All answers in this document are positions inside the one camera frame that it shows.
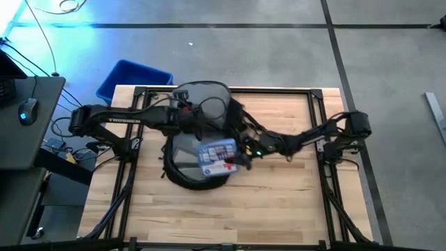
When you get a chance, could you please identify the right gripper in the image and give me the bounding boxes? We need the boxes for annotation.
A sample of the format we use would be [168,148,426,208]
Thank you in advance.
[232,131,291,172]

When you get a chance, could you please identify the black backpack grey lining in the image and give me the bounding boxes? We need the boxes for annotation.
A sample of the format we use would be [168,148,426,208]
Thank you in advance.
[160,80,269,191]

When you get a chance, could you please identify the blue first aid kit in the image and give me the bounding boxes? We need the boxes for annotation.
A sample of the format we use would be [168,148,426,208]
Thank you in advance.
[196,138,239,178]

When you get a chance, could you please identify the blue plastic bin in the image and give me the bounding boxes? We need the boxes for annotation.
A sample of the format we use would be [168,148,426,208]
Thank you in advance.
[95,59,174,106]

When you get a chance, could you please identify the black power adapter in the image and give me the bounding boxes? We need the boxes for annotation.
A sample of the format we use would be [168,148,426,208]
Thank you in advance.
[44,137,67,151]

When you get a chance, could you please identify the black computer mouse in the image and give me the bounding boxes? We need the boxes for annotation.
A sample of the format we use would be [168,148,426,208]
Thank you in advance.
[17,97,40,126]

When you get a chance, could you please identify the dark grey desk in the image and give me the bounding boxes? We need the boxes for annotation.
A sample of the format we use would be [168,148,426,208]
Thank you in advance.
[0,75,67,171]

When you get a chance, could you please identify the caster wheel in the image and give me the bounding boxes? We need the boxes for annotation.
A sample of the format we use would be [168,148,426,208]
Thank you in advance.
[31,226,46,241]

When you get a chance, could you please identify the black laptop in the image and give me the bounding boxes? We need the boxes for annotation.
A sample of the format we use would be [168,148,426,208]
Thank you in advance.
[0,47,29,107]

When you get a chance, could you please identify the grey metal bar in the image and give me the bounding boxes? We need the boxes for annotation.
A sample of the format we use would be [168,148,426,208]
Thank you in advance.
[424,91,446,146]

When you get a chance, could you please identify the dark floor object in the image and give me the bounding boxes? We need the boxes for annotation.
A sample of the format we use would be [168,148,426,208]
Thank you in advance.
[429,14,446,31]

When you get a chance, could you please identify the black aluminium table frame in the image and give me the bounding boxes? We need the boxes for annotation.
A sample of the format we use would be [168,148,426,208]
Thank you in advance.
[83,86,376,251]

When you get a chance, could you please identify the white floor cable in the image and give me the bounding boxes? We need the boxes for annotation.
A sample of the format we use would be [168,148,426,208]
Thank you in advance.
[24,0,61,77]

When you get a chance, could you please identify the coiled white cable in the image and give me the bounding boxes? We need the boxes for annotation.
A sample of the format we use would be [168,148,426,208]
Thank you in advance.
[34,0,88,15]

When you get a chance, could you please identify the black desk cables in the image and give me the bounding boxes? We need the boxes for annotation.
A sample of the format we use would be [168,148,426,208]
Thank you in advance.
[0,37,107,125]

